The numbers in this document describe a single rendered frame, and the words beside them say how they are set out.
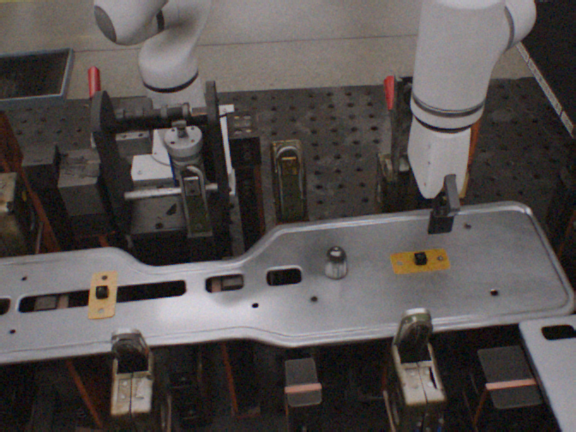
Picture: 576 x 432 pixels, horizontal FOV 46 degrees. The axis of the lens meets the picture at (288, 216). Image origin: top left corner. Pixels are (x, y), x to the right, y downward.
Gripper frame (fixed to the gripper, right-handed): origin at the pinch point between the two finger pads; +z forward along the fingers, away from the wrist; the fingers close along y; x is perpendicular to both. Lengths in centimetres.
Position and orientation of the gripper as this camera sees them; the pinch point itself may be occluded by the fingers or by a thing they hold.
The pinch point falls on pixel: (430, 202)
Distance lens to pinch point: 93.6
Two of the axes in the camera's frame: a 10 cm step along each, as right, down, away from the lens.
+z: 0.4, 6.9, 7.2
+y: 1.1, 7.1, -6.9
